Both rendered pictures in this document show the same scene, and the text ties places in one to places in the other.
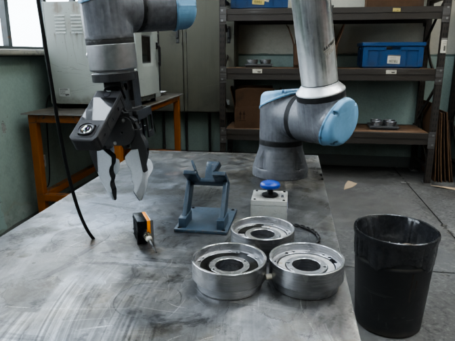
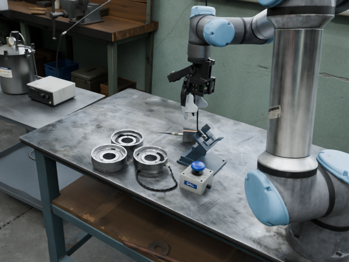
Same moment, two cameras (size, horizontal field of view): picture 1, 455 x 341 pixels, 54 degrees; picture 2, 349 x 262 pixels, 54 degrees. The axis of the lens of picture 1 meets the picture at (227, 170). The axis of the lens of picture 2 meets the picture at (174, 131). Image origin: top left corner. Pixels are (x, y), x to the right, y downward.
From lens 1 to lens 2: 140 cm
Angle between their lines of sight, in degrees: 101
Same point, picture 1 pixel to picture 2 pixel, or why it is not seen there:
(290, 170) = (289, 226)
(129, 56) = (189, 50)
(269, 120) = not seen: hidden behind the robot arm
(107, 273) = (159, 128)
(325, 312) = (86, 159)
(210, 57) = not seen: outside the picture
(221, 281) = (115, 134)
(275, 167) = not seen: hidden behind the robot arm
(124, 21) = (191, 34)
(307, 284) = (95, 151)
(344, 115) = (254, 187)
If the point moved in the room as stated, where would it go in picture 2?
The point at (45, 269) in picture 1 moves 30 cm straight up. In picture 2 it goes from (172, 118) to (178, 42)
